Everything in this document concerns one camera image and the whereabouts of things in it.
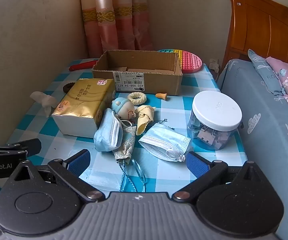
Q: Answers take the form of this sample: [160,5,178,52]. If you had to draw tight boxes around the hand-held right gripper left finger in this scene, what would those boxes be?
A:
[6,149,106,202]

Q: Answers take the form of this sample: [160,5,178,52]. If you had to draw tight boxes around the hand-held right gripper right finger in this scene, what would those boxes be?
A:
[171,152,268,202]

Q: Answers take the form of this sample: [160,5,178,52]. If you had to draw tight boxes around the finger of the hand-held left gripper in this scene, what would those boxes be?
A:
[0,138,42,157]

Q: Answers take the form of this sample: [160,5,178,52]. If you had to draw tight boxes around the blue face mask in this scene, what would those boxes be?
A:
[94,108,124,152]
[138,122,192,162]

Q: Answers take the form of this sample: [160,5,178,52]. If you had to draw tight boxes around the white tissue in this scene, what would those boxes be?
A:
[30,91,58,117]

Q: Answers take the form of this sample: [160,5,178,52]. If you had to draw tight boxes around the floral pouch with blue ribbon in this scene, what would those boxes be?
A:
[113,125,147,193]

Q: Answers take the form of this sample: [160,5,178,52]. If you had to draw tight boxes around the brown cardboard box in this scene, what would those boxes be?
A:
[91,50,183,96]

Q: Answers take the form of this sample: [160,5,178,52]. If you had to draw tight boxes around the binder clips in jar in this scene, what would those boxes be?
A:
[189,120,234,150]

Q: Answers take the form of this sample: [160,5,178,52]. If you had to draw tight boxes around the flat blue face mask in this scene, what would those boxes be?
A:
[138,122,192,162]

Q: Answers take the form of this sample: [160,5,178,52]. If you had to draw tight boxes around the thin blue thread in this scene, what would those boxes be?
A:
[158,119,176,131]

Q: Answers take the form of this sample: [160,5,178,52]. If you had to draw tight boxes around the clear jar with white lid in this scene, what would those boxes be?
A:
[187,90,243,151]

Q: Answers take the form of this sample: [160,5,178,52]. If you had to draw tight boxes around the blue checkered tablecloth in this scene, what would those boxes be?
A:
[0,57,249,200]

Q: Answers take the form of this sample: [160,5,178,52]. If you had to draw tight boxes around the gold tissue pack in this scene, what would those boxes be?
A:
[51,78,117,138]

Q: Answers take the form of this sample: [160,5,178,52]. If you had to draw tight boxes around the pale yellow cloth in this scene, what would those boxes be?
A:
[135,105,157,136]

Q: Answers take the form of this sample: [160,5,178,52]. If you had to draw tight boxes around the small doll with blue hat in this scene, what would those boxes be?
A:
[111,97,136,120]

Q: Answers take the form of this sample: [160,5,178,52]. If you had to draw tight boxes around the blue printed bed blanket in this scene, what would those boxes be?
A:
[216,59,288,240]

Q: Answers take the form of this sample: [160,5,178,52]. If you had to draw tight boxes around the white knitted scrunchie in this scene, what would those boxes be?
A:
[128,92,147,104]

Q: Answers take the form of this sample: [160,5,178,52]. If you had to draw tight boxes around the red plastic stick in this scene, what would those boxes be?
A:
[69,59,99,71]

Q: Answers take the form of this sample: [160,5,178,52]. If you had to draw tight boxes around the rainbow bubble pop toy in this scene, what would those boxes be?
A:
[157,49,204,74]

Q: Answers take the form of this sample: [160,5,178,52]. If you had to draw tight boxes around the blue floral pillow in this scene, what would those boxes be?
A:
[247,49,284,97]

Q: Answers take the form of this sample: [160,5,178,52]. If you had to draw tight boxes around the pink floral pillow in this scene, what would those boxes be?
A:
[266,56,288,123]

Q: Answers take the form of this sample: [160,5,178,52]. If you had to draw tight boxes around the pink gold-trimmed curtain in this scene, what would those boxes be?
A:
[80,0,154,58]

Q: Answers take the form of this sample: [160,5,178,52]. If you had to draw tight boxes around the wooden bed headboard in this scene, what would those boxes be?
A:
[221,0,288,69]

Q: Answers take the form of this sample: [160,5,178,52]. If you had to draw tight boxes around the white wall charger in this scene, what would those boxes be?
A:
[209,58,220,80]

